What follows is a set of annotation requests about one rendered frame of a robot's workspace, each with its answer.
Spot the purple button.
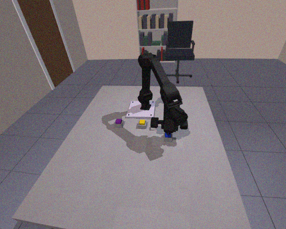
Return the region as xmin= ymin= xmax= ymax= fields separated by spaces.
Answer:
xmin=114 ymin=119 xmax=124 ymax=128

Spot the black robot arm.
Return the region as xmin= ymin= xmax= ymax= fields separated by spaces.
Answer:
xmin=138 ymin=53 xmax=188 ymax=133

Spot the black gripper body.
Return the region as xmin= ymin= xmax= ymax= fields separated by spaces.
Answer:
xmin=151 ymin=113 xmax=188 ymax=130

